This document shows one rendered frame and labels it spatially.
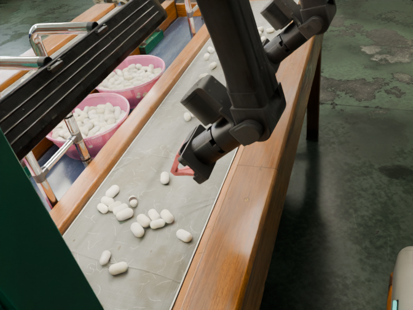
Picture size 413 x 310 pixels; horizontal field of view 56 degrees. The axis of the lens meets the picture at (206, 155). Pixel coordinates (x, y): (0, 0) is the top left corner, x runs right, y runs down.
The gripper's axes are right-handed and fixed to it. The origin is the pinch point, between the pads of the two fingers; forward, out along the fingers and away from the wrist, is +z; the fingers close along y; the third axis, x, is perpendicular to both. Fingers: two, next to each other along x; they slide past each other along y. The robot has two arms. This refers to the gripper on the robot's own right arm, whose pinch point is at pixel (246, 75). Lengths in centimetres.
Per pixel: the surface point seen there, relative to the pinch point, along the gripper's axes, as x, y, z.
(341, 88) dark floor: 77, -146, 39
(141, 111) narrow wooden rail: -13.4, 6.5, 29.9
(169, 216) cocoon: 3.5, 43.6, 11.6
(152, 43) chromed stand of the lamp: -27, -58, 55
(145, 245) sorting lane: 3, 50, 15
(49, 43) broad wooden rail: -60, -42, 83
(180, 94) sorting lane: -7.5, -8.2, 26.5
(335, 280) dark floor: 83, -1, 35
